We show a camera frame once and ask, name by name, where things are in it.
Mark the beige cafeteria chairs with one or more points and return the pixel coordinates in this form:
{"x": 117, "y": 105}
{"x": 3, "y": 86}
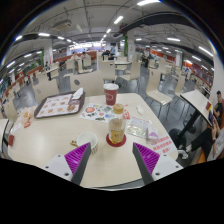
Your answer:
{"x": 90, "y": 83}

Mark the flat round red coaster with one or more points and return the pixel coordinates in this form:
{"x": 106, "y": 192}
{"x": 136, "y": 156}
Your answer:
{"x": 121, "y": 142}

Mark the red box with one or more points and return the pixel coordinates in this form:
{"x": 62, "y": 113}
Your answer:
{"x": 11, "y": 140}

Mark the dark brown food tray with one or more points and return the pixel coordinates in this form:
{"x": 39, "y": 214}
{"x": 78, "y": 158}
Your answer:
{"x": 36, "y": 113}

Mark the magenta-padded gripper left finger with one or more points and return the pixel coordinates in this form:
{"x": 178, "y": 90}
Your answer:
{"x": 76, "y": 160}

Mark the small purple packet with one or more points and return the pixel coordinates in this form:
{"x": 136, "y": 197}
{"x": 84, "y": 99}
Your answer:
{"x": 152, "y": 134}

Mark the red sauce packet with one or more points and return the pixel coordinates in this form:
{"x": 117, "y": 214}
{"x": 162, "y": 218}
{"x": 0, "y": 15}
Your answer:
{"x": 26, "y": 124}

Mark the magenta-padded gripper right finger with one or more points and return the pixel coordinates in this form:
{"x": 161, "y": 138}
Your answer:
{"x": 146, "y": 160}

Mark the clear bottle with yellow drink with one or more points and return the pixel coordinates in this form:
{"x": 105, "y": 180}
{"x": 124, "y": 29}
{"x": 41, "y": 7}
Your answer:
{"x": 116, "y": 128}

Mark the small white wrapper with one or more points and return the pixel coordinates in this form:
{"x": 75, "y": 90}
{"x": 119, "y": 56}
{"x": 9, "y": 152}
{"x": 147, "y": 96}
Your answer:
{"x": 140, "y": 109}

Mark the ceiling strip lights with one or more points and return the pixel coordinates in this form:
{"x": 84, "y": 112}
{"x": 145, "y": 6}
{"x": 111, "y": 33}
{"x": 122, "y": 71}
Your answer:
{"x": 118, "y": 19}

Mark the white napkin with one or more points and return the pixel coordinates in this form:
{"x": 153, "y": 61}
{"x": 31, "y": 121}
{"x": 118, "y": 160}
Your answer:
{"x": 77, "y": 93}

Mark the white printed card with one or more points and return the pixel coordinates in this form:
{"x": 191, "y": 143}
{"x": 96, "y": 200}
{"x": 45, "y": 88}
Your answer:
{"x": 15, "y": 127}

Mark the printed paper flyer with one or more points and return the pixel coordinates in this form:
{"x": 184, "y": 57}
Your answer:
{"x": 95, "y": 112}

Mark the small red snack packet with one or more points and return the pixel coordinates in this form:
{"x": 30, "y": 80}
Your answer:
{"x": 126, "y": 114}

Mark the person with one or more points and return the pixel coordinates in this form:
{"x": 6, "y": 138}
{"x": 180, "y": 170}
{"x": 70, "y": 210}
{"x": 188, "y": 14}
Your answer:
{"x": 74, "y": 56}
{"x": 106, "y": 54}
{"x": 218, "y": 111}
{"x": 83, "y": 55}
{"x": 145, "y": 61}

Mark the pink table sticker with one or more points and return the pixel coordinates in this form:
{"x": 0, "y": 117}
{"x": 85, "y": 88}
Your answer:
{"x": 163, "y": 145}

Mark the clear plastic packet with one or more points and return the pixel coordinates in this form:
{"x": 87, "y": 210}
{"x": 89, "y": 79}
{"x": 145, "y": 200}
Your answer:
{"x": 138, "y": 126}

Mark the red paper cup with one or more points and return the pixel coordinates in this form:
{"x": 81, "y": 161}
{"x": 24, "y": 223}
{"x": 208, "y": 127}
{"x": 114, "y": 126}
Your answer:
{"x": 111, "y": 96}

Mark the ceiling air conditioner unit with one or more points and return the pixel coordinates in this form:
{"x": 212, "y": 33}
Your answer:
{"x": 62, "y": 25}

